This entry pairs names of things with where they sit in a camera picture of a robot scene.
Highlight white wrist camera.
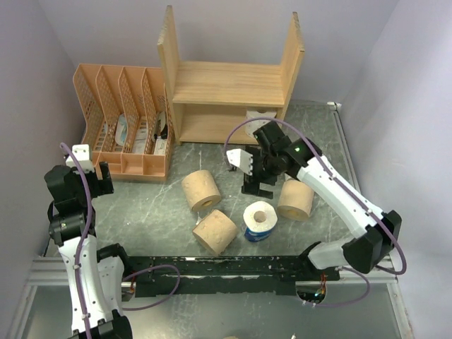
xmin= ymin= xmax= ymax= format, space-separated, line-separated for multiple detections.
xmin=226 ymin=148 xmax=253 ymax=176
xmin=71 ymin=144 xmax=95 ymax=174

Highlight white dotted roll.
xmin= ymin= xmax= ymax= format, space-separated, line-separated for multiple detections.
xmin=244 ymin=109 xmax=277 ymax=138

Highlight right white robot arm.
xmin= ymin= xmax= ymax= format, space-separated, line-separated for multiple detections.
xmin=238 ymin=118 xmax=402 ymax=281

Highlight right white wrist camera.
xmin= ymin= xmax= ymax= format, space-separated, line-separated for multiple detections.
xmin=226 ymin=148 xmax=253 ymax=176

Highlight wooden two-tier shelf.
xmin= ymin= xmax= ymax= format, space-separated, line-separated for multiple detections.
xmin=157 ymin=6 xmax=305 ymax=143

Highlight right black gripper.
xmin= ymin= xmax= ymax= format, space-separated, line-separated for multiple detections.
xmin=241 ymin=145 xmax=280 ymax=198

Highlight white toilet roll blue wrapper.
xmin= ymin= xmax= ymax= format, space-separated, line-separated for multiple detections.
xmin=243 ymin=201 xmax=278 ymax=242

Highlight blue correction tape pack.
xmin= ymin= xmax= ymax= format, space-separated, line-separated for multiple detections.
xmin=114 ymin=114 xmax=129 ymax=147

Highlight orange plastic desk organizer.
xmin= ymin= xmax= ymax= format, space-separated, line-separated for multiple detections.
xmin=73 ymin=64 xmax=174 ymax=182

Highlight white stapler box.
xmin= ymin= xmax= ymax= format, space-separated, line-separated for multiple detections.
xmin=153 ymin=138 xmax=167 ymax=156

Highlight beige toilet roll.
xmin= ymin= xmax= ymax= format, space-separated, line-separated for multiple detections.
xmin=277 ymin=179 xmax=314 ymax=221
xmin=182 ymin=169 xmax=221 ymax=212
xmin=192 ymin=209 xmax=239 ymax=256

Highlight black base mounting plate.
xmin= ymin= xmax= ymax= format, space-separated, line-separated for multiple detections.
xmin=129 ymin=256 xmax=340 ymax=297

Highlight ruler set package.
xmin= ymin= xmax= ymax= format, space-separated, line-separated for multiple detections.
xmin=132 ymin=119 xmax=148 ymax=154

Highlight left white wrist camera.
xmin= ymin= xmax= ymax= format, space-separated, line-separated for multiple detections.
xmin=71 ymin=144 xmax=95 ymax=174

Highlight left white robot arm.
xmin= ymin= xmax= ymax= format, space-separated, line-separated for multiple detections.
xmin=44 ymin=162 xmax=133 ymax=338

